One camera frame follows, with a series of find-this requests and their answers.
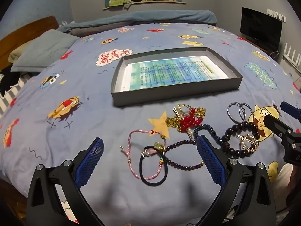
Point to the blue blanket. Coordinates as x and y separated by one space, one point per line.
141 16

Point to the white plastic bag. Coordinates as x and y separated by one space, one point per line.
64 23

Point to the wooden headboard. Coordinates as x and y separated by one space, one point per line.
23 30

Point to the green cloth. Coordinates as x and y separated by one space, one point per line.
117 1

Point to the red bead hair ornament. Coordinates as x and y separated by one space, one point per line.
188 121

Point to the window sill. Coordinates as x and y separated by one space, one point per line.
152 2

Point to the printed paper sheet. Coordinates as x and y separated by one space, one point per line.
169 71

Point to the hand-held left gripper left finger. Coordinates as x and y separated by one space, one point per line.
90 162

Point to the beige pillow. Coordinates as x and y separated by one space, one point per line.
17 51

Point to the grey pillow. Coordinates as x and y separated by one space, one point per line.
44 51

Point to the grey blanket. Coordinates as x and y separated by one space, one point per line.
82 31

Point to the wall hook rack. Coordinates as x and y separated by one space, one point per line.
277 15

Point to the cartoon printed bedspread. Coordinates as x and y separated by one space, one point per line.
82 134

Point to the wooden monitor stand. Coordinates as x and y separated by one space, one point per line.
268 51

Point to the gold hair pin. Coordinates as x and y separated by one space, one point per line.
175 110

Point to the round rhinestone hair clip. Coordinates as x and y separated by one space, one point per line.
255 143

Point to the black monitor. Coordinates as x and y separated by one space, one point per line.
261 28

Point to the silver twisted hair clip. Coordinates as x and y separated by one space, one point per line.
190 133

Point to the white router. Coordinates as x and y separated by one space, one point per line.
292 57

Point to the grey cardboard box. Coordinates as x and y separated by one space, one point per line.
164 94

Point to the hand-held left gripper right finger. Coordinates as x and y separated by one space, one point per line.
210 162

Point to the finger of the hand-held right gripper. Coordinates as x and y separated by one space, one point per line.
277 125
290 110

